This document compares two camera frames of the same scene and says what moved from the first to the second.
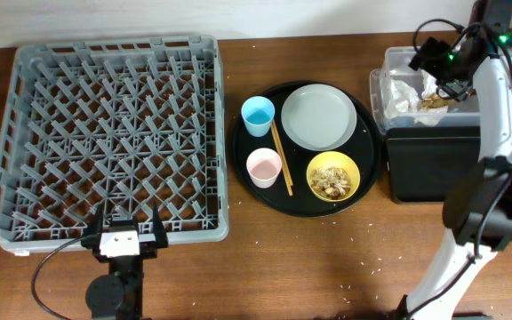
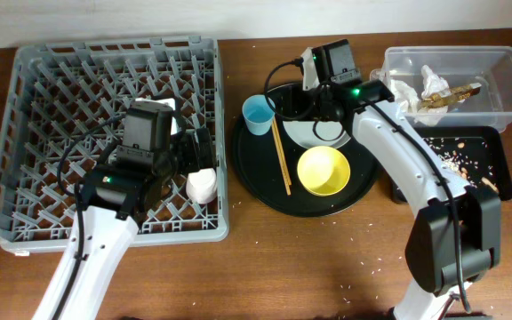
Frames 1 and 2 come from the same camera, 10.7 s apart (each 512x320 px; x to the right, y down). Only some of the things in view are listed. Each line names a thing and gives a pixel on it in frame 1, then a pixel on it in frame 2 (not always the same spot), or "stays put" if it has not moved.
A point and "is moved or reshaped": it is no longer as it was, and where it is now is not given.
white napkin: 401,100 stays put
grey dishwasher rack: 120,124 stays put
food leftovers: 330,181 -> 468,157
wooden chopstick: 281,159 stays put
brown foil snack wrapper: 433,100 stays put
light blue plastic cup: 258,113 stays put
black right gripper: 437,50 -> 325,118
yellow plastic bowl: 333,176 is moved or reshaped
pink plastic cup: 264,165 -> 201,185
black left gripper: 91,239 -> 191,159
